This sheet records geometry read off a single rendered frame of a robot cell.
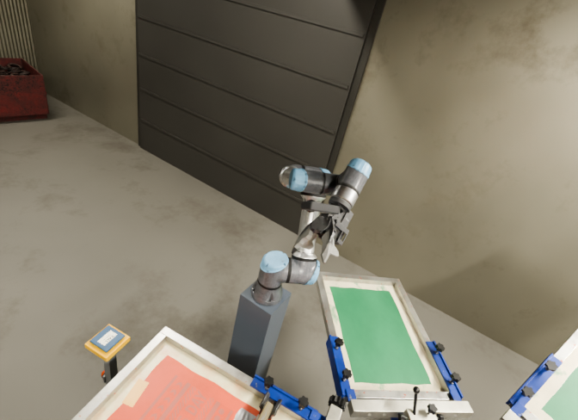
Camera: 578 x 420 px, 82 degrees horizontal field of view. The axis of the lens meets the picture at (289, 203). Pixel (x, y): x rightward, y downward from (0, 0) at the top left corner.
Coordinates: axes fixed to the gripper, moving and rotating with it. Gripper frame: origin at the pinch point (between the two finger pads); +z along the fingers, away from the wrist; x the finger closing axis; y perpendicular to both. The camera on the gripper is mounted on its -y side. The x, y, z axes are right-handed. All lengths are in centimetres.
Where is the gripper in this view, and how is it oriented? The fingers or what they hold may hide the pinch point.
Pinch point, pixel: (304, 256)
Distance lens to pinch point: 96.3
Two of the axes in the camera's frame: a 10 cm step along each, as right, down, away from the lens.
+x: -5.6, -0.4, 8.3
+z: -4.9, 8.2, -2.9
